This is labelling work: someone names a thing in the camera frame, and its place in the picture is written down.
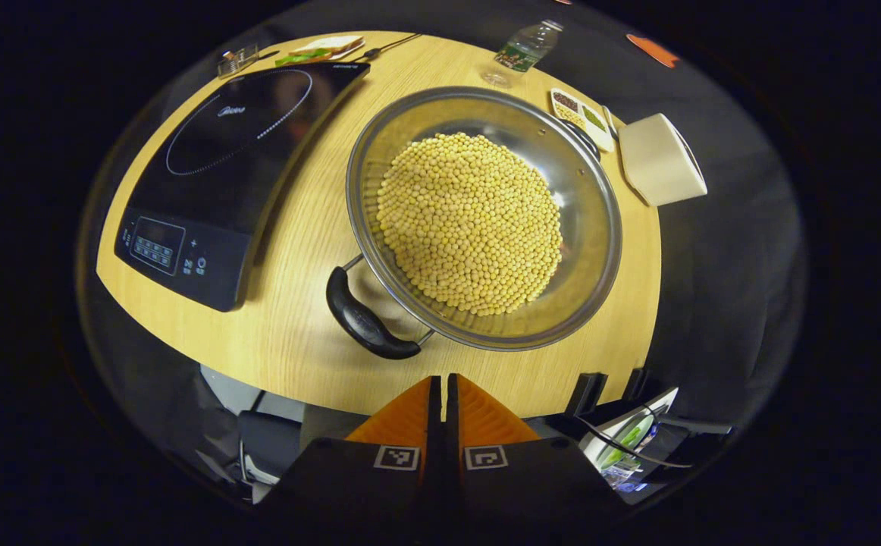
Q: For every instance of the clear plastic water bottle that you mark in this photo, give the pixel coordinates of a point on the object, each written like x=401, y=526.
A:
x=525, y=49

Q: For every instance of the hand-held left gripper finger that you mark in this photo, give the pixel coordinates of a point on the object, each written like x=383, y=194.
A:
x=435, y=440
x=451, y=440

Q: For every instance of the black induction cooktop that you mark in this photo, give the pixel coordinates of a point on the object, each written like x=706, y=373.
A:
x=221, y=174

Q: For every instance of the white divided bean dish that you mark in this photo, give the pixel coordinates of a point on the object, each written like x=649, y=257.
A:
x=581, y=117

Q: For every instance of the pile of yellow soybeans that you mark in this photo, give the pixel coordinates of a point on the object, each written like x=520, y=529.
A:
x=471, y=224

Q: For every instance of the white toaster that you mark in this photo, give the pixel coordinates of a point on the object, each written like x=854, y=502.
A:
x=660, y=159

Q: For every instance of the white bread sandwich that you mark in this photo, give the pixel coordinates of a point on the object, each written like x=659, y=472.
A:
x=319, y=48

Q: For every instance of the black table clamp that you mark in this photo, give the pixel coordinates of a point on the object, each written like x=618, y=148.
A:
x=635, y=383
x=586, y=393

